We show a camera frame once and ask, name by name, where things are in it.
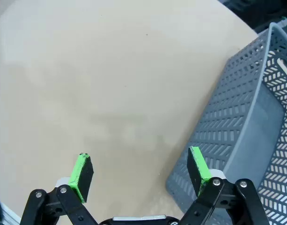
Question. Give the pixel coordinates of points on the grey plastic lattice basket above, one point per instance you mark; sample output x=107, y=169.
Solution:
x=218, y=131

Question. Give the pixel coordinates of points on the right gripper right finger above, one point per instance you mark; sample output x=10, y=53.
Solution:
x=194, y=173

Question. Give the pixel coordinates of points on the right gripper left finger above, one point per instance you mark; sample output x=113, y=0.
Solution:
x=84, y=178

